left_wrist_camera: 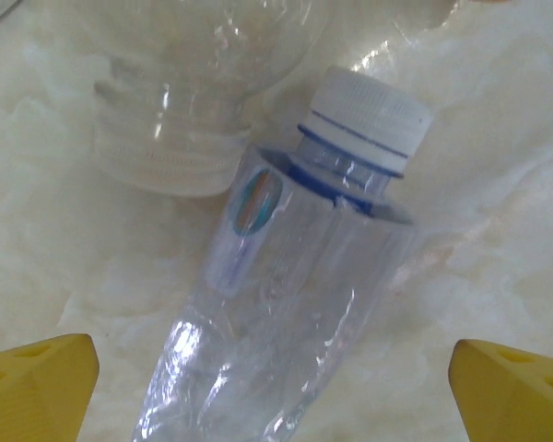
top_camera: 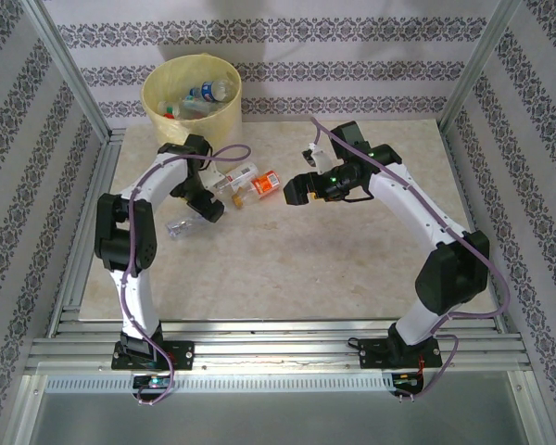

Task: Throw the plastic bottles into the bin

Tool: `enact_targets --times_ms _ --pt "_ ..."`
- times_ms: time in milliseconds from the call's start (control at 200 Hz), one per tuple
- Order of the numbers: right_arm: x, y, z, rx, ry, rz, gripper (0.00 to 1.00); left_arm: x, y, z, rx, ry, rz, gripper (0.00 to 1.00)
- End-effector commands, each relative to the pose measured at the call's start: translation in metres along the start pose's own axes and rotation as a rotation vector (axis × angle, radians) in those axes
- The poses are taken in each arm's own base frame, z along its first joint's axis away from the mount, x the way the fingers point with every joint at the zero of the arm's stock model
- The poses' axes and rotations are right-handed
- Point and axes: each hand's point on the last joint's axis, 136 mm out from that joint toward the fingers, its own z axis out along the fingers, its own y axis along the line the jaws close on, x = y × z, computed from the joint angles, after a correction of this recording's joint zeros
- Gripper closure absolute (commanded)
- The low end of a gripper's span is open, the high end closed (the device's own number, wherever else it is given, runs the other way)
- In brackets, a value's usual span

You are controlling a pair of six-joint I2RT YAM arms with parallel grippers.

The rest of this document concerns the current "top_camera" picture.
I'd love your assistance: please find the grey metal front panel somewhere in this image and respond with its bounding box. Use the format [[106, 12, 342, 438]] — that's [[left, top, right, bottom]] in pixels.
[[25, 388, 534, 445]]

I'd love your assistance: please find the right aluminium side rail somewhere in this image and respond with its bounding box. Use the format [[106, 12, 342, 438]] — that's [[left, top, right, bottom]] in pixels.
[[444, 124, 513, 333]]

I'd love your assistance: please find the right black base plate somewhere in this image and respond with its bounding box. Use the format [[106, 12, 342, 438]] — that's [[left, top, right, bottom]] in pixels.
[[359, 337, 444, 371]]

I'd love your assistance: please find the cream plastic bin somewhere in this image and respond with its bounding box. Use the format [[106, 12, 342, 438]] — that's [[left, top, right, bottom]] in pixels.
[[141, 54, 243, 154]]

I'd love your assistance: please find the orange label bottle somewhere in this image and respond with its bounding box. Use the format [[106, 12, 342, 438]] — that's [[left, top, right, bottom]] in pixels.
[[231, 169, 282, 210]]

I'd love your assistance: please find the yellow plastic bin liner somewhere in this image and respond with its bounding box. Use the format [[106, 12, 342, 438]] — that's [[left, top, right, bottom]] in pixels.
[[141, 54, 243, 147]]

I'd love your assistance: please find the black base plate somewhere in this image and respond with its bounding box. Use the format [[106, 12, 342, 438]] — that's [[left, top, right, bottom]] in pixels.
[[359, 337, 444, 371], [110, 340, 196, 372]]

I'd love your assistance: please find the right controller board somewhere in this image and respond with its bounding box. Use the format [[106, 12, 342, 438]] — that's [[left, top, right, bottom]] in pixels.
[[392, 372, 423, 388]]

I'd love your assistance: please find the white label barcode bottle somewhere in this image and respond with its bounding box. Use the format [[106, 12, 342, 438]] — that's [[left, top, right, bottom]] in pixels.
[[214, 162, 259, 198]]

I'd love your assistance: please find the left aluminium side rail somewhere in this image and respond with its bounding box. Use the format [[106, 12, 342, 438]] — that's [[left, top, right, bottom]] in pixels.
[[49, 128, 124, 335]]

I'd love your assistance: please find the slim clear water bottle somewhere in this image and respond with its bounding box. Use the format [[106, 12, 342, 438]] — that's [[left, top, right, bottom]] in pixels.
[[165, 213, 206, 241]]

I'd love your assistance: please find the slotted grey cable duct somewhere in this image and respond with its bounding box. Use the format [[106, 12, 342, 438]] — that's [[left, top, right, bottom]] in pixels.
[[41, 373, 398, 395]]

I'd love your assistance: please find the right aluminium frame post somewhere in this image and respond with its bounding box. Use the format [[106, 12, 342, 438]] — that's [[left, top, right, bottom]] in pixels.
[[437, 0, 524, 134]]

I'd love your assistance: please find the controller board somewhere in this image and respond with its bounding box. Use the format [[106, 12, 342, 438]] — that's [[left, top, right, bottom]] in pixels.
[[392, 372, 423, 388], [133, 375, 175, 390]]

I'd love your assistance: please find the left aluminium frame post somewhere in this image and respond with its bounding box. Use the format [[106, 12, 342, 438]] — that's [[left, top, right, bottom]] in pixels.
[[20, 0, 112, 140]]

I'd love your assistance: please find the aluminium frame post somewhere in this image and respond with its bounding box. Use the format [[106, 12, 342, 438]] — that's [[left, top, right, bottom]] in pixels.
[[20, 0, 112, 140], [437, 0, 524, 134]]

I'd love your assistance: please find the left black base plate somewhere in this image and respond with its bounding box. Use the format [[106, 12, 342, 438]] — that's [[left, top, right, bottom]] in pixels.
[[110, 340, 196, 372]]

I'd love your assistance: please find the aluminium side rail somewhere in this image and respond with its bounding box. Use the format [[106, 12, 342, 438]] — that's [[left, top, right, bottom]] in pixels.
[[444, 124, 513, 333], [49, 128, 124, 335]]

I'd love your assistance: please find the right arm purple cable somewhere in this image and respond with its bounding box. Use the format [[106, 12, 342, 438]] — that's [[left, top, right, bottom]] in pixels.
[[309, 115, 512, 403]]

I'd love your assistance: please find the aluminium front rail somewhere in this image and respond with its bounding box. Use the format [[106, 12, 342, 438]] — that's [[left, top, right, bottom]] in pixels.
[[25, 317, 534, 375]]

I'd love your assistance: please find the left controller board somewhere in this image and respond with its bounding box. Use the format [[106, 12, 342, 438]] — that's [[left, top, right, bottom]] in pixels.
[[133, 375, 175, 390]]

